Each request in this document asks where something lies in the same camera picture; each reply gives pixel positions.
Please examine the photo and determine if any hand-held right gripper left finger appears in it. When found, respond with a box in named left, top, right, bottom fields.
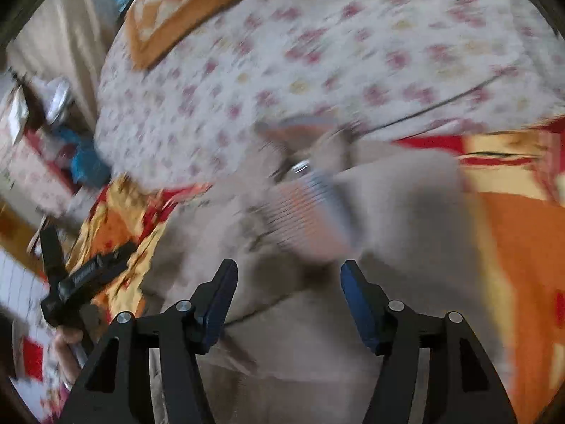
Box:
left=57, top=258, right=239, bottom=424

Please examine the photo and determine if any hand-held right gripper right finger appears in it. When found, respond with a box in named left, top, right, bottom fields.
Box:
left=340, top=259, right=517, bottom=424

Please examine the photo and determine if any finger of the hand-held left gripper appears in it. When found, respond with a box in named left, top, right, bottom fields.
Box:
left=39, top=225, right=65, bottom=283
left=62, top=241, right=138, bottom=294

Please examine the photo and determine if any grey hooded garment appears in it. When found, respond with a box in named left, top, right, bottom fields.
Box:
left=143, top=115, right=510, bottom=424

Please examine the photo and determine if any person's left hand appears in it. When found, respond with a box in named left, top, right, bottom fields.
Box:
left=52, top=329, right=89, bottom=391

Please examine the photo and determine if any red-brown bedside table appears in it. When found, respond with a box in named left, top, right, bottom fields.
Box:
left=0, top=68, right=91, bottom=215

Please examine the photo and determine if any blue plastic bag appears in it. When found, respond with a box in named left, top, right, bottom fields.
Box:
left=56, top=127, right=112, bottom=187

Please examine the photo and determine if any white round object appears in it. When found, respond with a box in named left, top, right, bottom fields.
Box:
left=45, top=78, right=72, bottom=127

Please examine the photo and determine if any red orange printed blanket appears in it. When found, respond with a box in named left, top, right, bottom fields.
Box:
left=42, top=117, right=565, bottom=424

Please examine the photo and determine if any beige curtain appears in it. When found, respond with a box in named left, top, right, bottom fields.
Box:
left=8, top=0, right=121, bottom=131

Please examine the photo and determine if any white floral quilt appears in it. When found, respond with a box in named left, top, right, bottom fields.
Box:
left=95, top=0, right=565, bottom=193

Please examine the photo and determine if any orange checkered pillow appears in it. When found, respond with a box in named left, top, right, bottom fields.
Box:
left=125, top=0, right=280, bottom=70

